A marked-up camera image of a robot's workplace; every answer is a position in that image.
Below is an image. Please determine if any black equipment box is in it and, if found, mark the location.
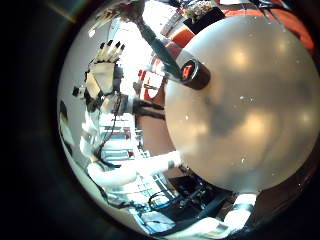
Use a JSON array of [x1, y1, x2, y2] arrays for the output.
[[165, 174, 235, 218]]

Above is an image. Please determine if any blue cable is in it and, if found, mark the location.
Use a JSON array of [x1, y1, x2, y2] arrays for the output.
[[145, 190, 188, 212]]

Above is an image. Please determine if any curved orange sofa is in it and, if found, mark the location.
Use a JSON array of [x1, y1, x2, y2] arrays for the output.
[[137, 25, 197, 102]]

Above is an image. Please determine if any black cable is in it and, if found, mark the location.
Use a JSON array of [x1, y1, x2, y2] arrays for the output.
[[249, 0, 288, 25], [94, 93, 122, 162]]

